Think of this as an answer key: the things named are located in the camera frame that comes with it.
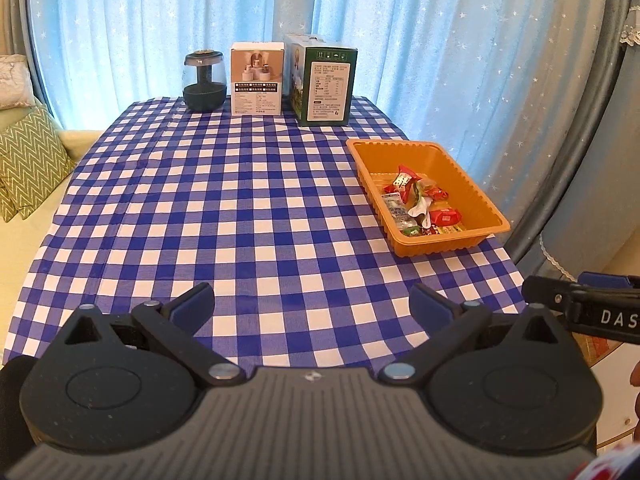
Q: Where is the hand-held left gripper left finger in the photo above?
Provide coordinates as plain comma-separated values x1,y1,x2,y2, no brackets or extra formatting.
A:
48,282,247,387

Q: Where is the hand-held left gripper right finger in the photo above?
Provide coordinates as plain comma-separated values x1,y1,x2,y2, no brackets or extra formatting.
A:
377,283,576,387

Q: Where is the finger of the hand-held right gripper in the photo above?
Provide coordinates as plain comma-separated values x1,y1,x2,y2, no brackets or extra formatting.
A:
521,275,590,319
579,271,640,292

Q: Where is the red square snack packet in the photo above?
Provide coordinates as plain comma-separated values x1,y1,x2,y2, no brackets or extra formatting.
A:
430,208,464,228

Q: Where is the long white green snack packet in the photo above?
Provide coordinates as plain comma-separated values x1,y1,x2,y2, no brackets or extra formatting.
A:
407,182,436,229

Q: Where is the grey white snack packet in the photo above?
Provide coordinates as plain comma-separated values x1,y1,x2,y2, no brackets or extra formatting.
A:
382,191,409,221

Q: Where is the large red candy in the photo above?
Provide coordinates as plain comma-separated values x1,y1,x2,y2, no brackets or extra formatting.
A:
394,163,424,192

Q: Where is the orange plastic tray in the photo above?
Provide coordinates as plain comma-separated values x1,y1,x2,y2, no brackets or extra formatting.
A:
345,138,511,259

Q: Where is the person's right hand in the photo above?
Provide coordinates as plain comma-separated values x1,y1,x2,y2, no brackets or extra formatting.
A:
630,359,640,442

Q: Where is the blue white checkered tablecloth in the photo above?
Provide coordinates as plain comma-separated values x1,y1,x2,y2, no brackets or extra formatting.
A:
0,95,532,377

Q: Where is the grey lace trimmed cloth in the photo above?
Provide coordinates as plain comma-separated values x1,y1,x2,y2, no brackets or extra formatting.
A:
539,5,640,283

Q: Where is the grey curtain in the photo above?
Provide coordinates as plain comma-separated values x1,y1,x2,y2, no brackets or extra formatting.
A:
502,0,628,266
7,0,38,61

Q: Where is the red white printed clothing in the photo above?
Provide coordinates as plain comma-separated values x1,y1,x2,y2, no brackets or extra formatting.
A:
572,441,640,480

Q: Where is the light green sofa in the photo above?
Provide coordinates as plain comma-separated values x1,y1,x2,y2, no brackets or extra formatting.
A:
0,97,103,356

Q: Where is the green chevron pillow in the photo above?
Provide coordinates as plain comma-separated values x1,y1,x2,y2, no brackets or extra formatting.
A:
0,179,20,224
0,107,77,219

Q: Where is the dark glass humidifier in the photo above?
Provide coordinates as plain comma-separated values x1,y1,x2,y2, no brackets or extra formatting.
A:
182,49,229,113

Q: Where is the white cardboard box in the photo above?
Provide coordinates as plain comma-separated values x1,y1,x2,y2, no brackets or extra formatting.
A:
229,41,285,117

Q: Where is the green cardboard box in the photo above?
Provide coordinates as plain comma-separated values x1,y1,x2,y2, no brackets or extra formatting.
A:
283,33,359,128

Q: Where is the blue star sheer curtain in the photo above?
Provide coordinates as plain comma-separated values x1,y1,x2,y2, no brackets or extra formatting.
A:
25,0,306,132
280,0,608,221

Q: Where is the white marbled pillow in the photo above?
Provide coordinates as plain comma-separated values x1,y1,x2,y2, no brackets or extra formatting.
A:
0,53,32,110

